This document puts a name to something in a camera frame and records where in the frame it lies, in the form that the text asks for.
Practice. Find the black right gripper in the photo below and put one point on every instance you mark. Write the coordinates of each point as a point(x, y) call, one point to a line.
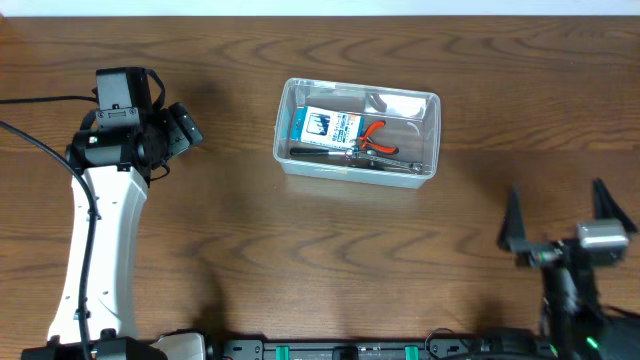
point(544, 257)

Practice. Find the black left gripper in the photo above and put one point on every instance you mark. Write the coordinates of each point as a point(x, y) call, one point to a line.
point(175, 141)

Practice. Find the blue white screwdriver box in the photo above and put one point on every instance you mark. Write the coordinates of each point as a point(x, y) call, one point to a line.
point(326, 128)

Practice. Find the clear plastic storage container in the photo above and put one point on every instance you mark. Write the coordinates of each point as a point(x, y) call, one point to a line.
point(413, 124)

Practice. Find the red handled pliers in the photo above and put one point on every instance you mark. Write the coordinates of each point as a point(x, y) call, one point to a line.
point(365, 142)

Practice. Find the silver double ended wrench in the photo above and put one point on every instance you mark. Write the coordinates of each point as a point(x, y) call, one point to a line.
point(410, 166)

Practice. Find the black yellow screwdriver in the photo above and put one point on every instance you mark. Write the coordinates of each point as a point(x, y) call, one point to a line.
point(361, 102)

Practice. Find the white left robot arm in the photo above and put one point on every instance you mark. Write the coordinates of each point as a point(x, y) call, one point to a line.
point(95, 316)

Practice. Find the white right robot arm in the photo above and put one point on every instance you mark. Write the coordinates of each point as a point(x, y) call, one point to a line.
point(577, 323)

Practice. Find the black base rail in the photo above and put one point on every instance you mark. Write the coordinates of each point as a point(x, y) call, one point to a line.
point(445, 346)

